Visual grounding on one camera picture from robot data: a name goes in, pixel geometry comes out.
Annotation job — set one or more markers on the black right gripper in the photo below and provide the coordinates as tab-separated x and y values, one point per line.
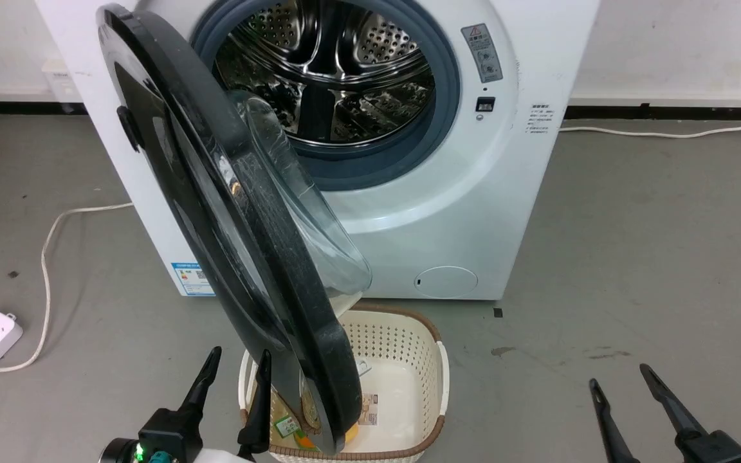
718	450

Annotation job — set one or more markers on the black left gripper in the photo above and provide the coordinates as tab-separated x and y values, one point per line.
168	437

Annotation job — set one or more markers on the black round washer door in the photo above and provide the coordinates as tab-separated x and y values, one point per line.
216	193

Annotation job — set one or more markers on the white front-load washing machine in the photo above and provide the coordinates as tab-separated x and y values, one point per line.
473	193

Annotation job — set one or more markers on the black door latch socket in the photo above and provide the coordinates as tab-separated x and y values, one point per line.
485	104

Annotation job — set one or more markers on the yellow green packaged item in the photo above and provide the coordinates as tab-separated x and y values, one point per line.
288	426

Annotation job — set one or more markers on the blue energy label sticker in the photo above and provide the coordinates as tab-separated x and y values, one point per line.
190	278

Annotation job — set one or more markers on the white printed paper tag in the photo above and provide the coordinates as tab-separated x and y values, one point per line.
368	409

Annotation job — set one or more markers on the white perforated laundry basket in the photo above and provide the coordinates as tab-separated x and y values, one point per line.
402	386

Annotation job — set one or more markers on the round white filter cover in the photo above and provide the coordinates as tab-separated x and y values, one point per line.
446	281

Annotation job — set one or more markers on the steel washer drum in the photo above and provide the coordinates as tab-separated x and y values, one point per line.
345	71

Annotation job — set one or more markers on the grey warning sticker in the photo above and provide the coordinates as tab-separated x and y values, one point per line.
485	53

